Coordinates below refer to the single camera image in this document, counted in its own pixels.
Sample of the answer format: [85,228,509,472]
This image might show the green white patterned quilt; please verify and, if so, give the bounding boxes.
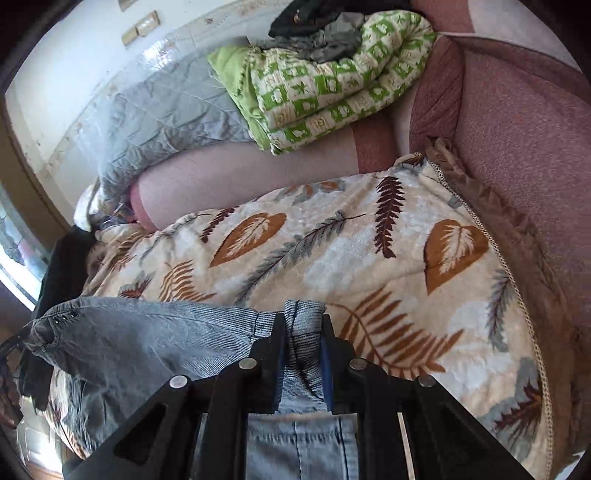
[207,10,437,155]

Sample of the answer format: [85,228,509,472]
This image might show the black jacket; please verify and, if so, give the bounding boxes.
[17,227,96,412]

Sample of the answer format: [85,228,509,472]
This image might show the grey quilted cover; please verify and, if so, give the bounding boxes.
[74,44,252,232]

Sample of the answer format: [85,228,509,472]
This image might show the pink sofa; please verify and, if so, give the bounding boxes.
[128,0,591,296]

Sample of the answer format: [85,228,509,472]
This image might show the grey-blue denim pants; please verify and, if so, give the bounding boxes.
[25,297,359,479]

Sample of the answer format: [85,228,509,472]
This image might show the beige wall switch plate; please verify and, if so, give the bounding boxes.
[121,11,160,47]

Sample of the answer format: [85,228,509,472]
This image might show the cream leaf-pattern fleece blanket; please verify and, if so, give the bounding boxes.
[45,138,574,480]

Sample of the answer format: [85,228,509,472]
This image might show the dark clothes pile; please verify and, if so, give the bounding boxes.
[256,0,418,63]

